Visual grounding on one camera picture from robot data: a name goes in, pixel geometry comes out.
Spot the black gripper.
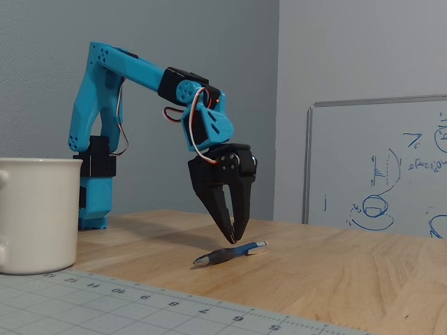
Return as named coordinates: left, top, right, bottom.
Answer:
left=187, top=142, right=260, bottom=245

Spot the blue and black pen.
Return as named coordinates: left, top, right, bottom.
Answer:
left=193, top=239, right=269, bottom=268

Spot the whiteboard with blue drawings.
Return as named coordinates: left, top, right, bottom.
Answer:
left=302, top=94, right=447, bottom=240

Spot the grey gridded cutting mat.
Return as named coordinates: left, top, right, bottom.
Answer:
left=0, top=268, right=381, bottom=335

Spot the white ceramic mug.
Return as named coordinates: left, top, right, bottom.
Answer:
left=0, top=157, right=84, bottom=276

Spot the wrist servo wire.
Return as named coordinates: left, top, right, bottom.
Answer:
left=163, top=87, right=221, bottom=165

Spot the shoulder servo wire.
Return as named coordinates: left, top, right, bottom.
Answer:
left=110, top=78, right=129, bottom=157

